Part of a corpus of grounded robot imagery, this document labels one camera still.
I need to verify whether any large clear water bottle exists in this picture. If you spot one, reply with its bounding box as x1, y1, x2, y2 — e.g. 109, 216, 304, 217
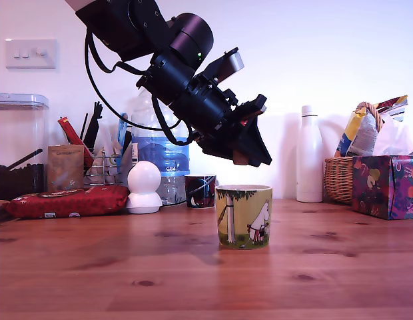
131, 88, 190, 206

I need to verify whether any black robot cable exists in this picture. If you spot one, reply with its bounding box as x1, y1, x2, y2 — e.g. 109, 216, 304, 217
151, 96, 194, 146
85, 28, 191, 131
89, 33, 151, 75

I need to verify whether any yellow blue snack bag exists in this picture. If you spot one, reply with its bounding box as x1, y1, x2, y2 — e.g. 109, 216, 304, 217
334, 108, 380, 157

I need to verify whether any red foil package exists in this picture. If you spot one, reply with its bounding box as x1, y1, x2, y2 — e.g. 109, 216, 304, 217
2, 185, 131, 219

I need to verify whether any white tissue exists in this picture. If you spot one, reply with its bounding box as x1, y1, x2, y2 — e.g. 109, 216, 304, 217
372, 116, 413, 157

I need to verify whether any grey camera box with bracket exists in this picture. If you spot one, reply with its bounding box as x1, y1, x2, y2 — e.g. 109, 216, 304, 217
205, 47, 244, 83

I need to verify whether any metal wire rack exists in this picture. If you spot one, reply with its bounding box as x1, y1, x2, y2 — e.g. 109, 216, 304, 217
83, 149, 128, 187

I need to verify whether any black scoop handle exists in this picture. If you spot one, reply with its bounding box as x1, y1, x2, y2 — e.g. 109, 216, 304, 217
8, 149, 44, 171

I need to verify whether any floral purple tissue box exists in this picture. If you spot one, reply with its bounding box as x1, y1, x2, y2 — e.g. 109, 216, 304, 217
352, 155, 413, 221

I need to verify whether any yellow cartoon print cup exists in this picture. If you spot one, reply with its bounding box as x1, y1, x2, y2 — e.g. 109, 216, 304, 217
215, 184, 273, 250

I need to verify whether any clear plastic storage container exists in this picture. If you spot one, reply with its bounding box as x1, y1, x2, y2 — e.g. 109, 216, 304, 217
0, 93, 50, 201

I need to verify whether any woven wicker basket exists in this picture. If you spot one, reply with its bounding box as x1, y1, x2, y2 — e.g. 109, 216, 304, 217
324, 101, 384, 205

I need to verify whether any black kitchen utensil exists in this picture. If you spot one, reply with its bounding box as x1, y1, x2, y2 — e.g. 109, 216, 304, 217
87, 101, 105, 151
79, 113, 89, 141

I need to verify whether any white wall light switch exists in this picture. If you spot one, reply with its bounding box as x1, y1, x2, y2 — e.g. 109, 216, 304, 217
5, 39, 58, 70

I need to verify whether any brown coffee capsule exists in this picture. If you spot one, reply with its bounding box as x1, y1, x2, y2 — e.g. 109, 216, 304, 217
233, 151, 251, 167

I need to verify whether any dark blue print cup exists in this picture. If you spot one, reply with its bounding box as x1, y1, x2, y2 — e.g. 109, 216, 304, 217
184, 174, 216, 209

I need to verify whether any small white round camera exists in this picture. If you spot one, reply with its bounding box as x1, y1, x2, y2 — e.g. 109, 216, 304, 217
126, 160, 163, 215

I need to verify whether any white slim bottle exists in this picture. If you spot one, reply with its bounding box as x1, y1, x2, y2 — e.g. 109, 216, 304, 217
296, 105, 324, 203

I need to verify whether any white green packet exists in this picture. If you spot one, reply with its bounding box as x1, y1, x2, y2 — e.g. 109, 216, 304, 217
103, 153, 123, 168

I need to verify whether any brown paper pouch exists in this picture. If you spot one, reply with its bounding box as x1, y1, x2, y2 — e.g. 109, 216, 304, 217
47, 145, 85, 193

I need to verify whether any colourful striped snack bag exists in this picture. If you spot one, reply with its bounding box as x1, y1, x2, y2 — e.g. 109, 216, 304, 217
376, 95, 409, 121

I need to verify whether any blue kitchen utensil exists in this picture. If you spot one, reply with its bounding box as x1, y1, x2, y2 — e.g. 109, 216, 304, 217
119, 112, 129, 157

